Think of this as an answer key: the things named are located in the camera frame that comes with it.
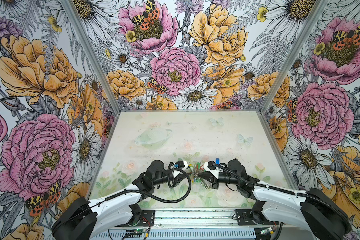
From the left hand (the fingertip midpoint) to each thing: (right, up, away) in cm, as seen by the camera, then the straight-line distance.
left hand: (188, 172), depth 77 cm
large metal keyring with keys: (+5, -1, +10) cm, 11 cm away
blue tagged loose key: (+19, +2, +17) cm, 25 cm away
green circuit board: (-24, -26, -6) cm, 36 cm away
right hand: (+6, -3, 0) cm, 7 cm away
